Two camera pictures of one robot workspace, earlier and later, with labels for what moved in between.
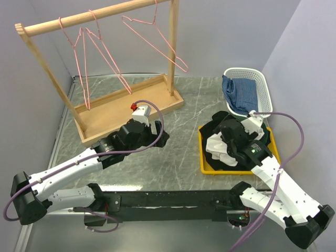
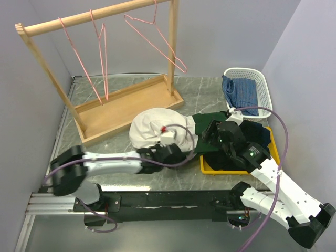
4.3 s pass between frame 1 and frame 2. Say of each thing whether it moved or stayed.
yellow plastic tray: stayed
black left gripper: moved
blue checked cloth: stayed
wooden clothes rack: stayed
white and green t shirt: moved
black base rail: stayed
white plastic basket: stayed
